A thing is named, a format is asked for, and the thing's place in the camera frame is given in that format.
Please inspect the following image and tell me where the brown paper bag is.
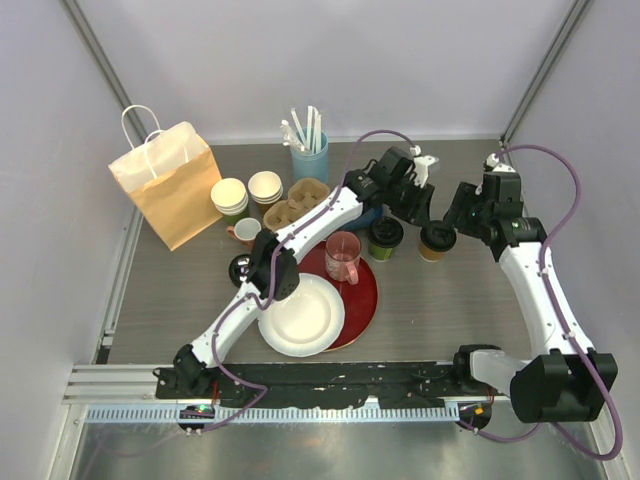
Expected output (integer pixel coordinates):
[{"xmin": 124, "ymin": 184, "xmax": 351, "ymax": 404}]
[{"xmin": 109, "ymin": 121, "xmax": 222, "ymax": 251}]

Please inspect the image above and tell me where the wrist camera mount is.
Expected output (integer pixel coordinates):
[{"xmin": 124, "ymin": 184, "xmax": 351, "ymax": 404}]
[
  {"xmin": 483, "ymin": 153, "xmax": 516, "ymax": 174},
  {"xmin": 413, "ymin": 155, "xmax": 439, "ymax": 188}
]

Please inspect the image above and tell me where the brown paper cup stack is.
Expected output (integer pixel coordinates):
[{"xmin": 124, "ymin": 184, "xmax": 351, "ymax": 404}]
[{"xmin": 248, "ymin": 171, "xmax": 283, "ymax": 213}]

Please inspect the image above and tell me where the black coffee lid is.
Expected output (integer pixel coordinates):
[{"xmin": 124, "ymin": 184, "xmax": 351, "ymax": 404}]
[
  {"xmin": 420, "ymin": 220, "xmax": 457, "ymax": 253},
  {"xmin": 367, "ymin": 216, "xmax": 404, "ymax": 248}
]

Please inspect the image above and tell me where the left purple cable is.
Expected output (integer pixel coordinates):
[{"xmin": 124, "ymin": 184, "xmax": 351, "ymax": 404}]
[{"xmin": 199, "ymin": 129, "xmax": 420, "ymax": 435}]

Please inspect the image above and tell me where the red round tray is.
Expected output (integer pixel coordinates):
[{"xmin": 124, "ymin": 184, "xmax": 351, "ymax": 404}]
[{"xmin": 299, "ymin": 242, "xmax": 378, "ymax": 351}]

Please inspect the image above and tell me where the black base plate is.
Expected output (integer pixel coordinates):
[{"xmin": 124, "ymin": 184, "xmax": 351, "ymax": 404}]
[{"xmin": 153, "ymin": 362, "xmax": 499, "ymax": 410}]

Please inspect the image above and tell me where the front cardboard cup carrier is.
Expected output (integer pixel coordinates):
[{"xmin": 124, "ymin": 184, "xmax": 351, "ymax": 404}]
[{"xmin": 263, "ymin": 200, "xmax": 307, "ymax": 231}]

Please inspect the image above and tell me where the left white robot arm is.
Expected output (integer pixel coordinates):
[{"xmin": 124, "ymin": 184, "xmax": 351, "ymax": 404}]
[{"xmin": 173, "ymin": 146, "xmax": 438, "ymax": 399}]

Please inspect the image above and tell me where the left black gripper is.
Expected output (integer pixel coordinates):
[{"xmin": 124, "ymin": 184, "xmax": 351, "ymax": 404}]
[{"xmin": 384, "ymin": 175, "xmax": 433, "ymax": 228}]

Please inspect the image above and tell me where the back cardboard cup carrier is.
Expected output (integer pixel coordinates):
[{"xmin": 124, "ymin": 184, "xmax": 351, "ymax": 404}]
[{"xmin": 286, "ymin": 177, "xmax": 330, "ymax": 215}]

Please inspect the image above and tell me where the cardboard cup carrier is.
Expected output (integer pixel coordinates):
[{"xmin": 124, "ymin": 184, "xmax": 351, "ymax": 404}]
[
  {"xmin": 286, "ymin": 177, "xmax": 330, "ymax": 215},
  {"xmin": 263, "ymin": 200, "xmax": 307, "ymax": 231}
]

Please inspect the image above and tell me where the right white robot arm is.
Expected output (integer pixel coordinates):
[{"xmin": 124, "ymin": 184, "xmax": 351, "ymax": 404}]
[{"xmin": 445, "ymin": 165, "xmax": 618, "ymax": 423}]

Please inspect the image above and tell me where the blue straw holder cup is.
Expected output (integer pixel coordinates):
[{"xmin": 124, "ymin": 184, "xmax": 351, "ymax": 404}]
[{"xmin": 290, "ymin": 132, "xmax": 329, "ymax": 183}]

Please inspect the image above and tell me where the white paper plate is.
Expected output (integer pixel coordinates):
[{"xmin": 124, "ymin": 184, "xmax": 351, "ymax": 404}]
[{"xmin": 258, "ymin": 273, "xmax": 345, "ymax": 358}]

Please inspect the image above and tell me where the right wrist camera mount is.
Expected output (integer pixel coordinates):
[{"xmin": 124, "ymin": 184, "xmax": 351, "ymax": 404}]
[{"xmin": 483, "ymin": 153, "xmax": 516, "ymax": 174}]

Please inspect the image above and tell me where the blue plastic dish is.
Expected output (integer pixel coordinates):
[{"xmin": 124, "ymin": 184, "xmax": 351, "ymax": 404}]
[{"xmin": 345, "ymin": 208, "xmax": 384, "ymax": 231}]

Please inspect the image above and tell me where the pink glass mug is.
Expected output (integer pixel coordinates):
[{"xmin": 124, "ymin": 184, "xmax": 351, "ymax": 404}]
[{"xmin": 325, "ymin": 231, "xmax": 361, "ymax": 285}]

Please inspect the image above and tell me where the green paper cup stack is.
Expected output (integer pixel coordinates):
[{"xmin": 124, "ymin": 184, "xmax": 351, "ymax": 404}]
[{"xmin": 210, "ymin": 178, "xmax": 249, "ymax": 226}]

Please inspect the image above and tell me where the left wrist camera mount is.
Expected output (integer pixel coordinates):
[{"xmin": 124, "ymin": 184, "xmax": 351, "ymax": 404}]
[{"xmin": 413, "ymin": 155, "xmax": 439, "ymax": 188}]

